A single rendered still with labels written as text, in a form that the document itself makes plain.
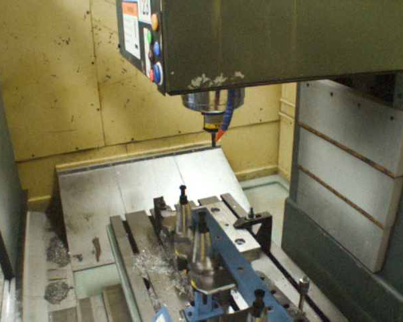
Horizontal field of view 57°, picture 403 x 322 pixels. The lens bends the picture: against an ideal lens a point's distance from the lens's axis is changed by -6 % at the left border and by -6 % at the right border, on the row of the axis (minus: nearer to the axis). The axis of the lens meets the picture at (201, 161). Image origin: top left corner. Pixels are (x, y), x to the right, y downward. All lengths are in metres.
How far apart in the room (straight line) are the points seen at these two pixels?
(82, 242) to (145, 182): 0.45
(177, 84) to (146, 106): 1.41
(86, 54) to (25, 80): 0.31
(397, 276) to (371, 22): 0.78
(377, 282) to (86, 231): 1.23
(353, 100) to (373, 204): 0.31
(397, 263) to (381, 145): 0.36
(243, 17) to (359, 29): 0.24
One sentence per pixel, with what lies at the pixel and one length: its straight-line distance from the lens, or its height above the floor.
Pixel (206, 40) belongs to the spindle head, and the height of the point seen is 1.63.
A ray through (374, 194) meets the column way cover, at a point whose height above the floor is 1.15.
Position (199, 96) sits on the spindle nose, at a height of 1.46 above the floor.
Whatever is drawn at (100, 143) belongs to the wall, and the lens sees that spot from 2.04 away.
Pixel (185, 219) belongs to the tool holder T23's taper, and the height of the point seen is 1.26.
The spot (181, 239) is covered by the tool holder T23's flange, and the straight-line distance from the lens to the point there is 0.83.
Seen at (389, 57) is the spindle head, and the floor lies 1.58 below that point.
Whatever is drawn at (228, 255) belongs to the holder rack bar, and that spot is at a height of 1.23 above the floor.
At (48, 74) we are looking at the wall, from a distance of 1.93.
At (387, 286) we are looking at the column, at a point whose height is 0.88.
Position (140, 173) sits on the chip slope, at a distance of 2.05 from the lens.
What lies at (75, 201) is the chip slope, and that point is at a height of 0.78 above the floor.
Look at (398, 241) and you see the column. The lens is 1.24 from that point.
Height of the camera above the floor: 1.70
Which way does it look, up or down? 24 degrees down
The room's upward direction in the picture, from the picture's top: 2 degrees counter-clockwise
